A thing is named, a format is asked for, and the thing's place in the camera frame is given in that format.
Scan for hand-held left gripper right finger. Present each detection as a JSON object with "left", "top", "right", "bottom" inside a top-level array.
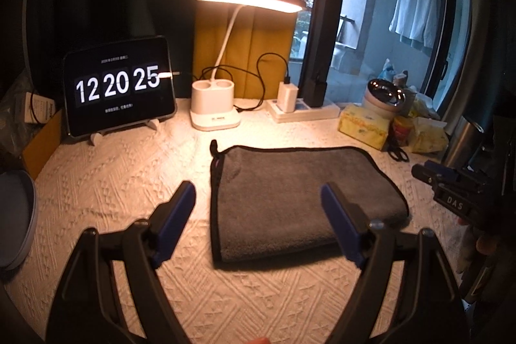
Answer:
[{"left": 320, "top": 182, "right": 470, "bottom": 344}]

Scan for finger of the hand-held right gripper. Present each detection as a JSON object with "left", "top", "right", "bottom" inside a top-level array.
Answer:
[{"left": 412, "top": 161, "right": 458, "bottom": 188}]

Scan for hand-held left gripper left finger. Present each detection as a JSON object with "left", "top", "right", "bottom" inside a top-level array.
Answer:
[{"left": 46, "top": 181, "right": 197, "bottom": 344}]

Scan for grey towel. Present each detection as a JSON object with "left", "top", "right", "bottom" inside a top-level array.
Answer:
[{"left": 210, "top": 140, "right": 410, "bottom": 265}]

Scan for yellow plastic bag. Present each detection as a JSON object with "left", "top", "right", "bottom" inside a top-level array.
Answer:
[{"left": 407, "top": 117, "right": 449, "bottom": 154}]

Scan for black scissors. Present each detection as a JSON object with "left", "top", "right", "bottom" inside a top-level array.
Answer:
[{"left": 387, "top": 144, "right": 410, "bottom": 162}]

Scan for steel thermos bottle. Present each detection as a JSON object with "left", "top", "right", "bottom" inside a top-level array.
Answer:
[{"left": 441, "top": 116, "right": 490, "bottom": 167}]

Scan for red can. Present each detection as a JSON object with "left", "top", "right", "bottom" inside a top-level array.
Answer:
[{"left": 392, "top": 116, "right": 414, "bottom": 147}]

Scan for white textured tablecloth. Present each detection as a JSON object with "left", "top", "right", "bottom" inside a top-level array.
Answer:
[{"left": 4, "top": 98, "right": 468, "bottom": 344}]

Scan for yellow tissue pack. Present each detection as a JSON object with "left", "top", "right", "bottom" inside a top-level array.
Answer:
[{"left": 338, "top": 105, "right": 390, "bottom": 150}]

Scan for white power strip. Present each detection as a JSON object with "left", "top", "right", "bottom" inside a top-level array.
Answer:
[{"left": 266, "top": 98, "right": 341, "bottom": 123}]

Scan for white tablet stand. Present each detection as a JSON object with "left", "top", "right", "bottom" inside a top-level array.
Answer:
[{"left": 89, "top": 117, "right": 160, "bottom": 146}]

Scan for white desk lamp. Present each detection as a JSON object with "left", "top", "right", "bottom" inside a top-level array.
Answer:
[{"left": 190, "top": 0, "right": 303, "bottom": 132}]

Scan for black power adapter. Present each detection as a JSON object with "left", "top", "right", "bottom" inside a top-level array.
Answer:
[{"left": 302, "top": 73, "right": 326, "bottom": 107}]

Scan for white charger plug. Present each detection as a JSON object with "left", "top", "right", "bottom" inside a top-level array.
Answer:
[{"left": 277, "top": 82, "right": 298, "bottom": 113}]

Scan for black tablet with clock display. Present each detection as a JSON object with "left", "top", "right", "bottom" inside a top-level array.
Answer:
[{"left": 62, "top": 35, "right": 178, "bottom": 138}]

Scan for brown cardboard box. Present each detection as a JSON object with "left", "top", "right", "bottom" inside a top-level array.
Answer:
[{"left": 22, "top": 108, "right": 67, "bottom": 179}]

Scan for grey round plate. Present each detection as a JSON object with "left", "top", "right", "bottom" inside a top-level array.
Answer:
[{"left": 0, "top": 169, "right": 37, "bottom": 271}]

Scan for white hanging shirt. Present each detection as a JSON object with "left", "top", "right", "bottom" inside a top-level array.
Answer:
[{"left": 389, "top": 0, "right": 440, "bottom": 48}]

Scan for small white box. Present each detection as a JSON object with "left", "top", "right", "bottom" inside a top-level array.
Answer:
[{"left": 24, "top": 92, "right": 56, "bottom": 124}]

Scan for black cable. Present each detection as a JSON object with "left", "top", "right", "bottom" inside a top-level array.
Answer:
[{"left": 197, "top": 53, "right": 291, "bottom": 113}]

